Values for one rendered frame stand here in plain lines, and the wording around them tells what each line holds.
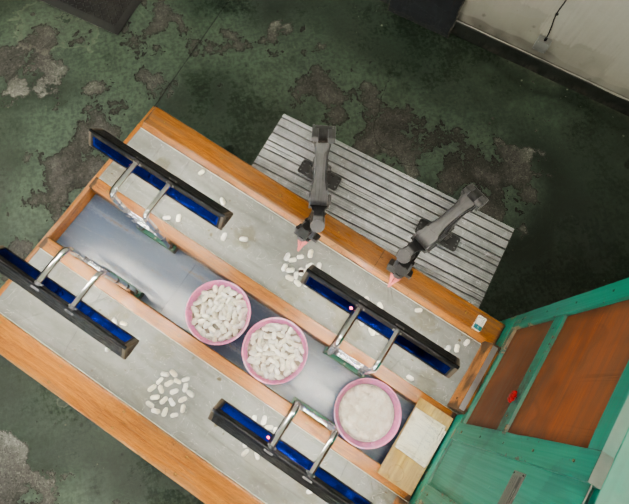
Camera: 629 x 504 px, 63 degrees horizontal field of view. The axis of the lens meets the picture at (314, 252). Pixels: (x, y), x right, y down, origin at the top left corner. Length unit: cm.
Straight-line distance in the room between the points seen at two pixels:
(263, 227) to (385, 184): 60
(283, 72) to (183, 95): 64
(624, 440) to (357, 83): 268
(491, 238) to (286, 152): 101
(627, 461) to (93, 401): 178
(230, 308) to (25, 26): 254
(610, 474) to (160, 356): 161
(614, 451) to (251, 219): 159
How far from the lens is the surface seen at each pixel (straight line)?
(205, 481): 217
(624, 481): 129
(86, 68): 373
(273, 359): 215
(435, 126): 339
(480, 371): 214
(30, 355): 237
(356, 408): 217
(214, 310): 219
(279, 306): 215
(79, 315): 194
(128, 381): 225
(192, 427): 219
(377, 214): 237
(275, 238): 224
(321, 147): 199
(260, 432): 181
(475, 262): 241
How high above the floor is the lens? 288
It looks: 75 degrees down
